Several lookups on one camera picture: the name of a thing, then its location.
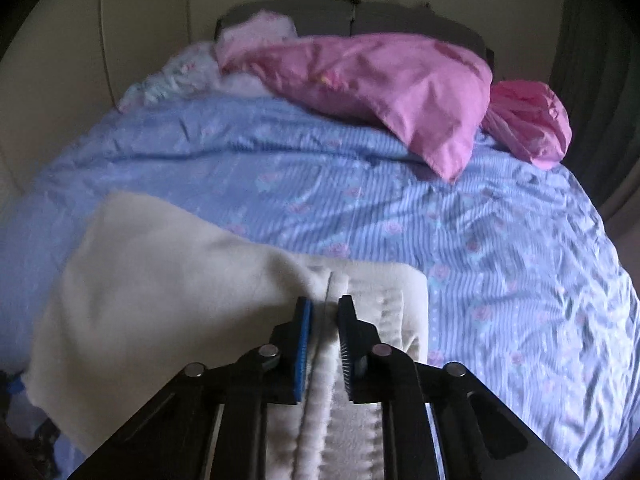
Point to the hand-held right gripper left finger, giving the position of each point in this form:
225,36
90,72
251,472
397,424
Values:
301,345

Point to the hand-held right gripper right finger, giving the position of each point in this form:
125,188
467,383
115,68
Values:
346,345

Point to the white pants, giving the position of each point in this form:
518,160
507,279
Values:
150,285

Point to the blue floral bed sheet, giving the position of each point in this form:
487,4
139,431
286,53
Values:
450,260

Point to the large pink pillow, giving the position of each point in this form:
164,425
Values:
375,90

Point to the small crumpled pink pillow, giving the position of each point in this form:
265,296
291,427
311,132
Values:
530,120

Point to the pale floral pillow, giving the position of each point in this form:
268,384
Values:
190,70

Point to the grey headboard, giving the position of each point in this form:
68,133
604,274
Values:
320,15

